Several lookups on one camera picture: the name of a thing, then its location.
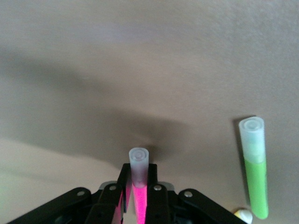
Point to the pink highlighter marker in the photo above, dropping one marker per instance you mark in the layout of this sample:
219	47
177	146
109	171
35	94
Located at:
139	165

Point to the yellow highlighter marker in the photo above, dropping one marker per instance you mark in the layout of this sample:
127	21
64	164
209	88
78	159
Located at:
245	215

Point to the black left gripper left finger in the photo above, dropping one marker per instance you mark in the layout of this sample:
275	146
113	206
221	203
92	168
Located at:
107	203

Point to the green highlighter marker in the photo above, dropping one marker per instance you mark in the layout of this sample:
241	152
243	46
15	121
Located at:
257	182

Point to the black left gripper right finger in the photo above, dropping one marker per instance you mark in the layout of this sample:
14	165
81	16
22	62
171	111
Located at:
158	205

